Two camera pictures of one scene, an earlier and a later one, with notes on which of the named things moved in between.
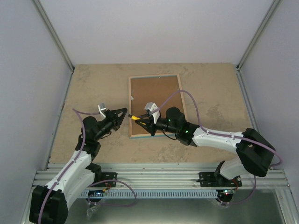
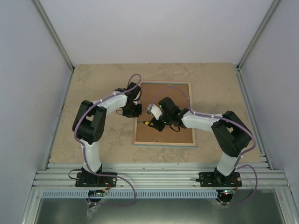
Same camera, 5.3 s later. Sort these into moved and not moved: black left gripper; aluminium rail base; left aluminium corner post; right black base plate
Moved: black left gripper
Not moved: right black base plate; left aluminium corner post; aluminium rail base
